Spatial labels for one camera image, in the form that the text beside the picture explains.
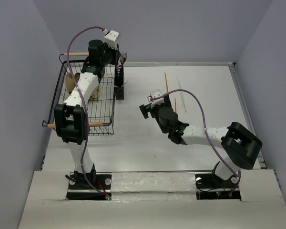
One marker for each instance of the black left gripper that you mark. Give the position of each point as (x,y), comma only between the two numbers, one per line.
(117,54)

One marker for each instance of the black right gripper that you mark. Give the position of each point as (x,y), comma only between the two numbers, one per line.
(146,109)

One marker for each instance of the black fork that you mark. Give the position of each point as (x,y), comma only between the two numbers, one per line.
(123,57)

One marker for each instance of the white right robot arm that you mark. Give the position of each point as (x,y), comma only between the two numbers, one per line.
(236,147)

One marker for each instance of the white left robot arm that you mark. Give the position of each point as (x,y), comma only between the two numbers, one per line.
(71,116)

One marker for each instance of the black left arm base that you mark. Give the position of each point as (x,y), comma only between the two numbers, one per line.
(81,190)

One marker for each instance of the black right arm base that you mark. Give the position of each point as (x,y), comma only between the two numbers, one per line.
(211,187)

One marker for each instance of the yellow brown plate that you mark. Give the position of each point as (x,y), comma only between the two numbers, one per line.
(77,76)

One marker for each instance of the black perforated utensil caddy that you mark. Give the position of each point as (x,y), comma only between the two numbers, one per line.
(119,83)

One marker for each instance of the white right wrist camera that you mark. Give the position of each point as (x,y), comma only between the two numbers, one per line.
(155,98)

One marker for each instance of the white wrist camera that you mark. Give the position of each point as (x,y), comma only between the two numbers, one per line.
(155,98)
(111,39)

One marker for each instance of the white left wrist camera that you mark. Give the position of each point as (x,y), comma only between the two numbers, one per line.
(111,39)

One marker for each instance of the black wire dish rack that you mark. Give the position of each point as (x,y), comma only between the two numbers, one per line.
(100,109)

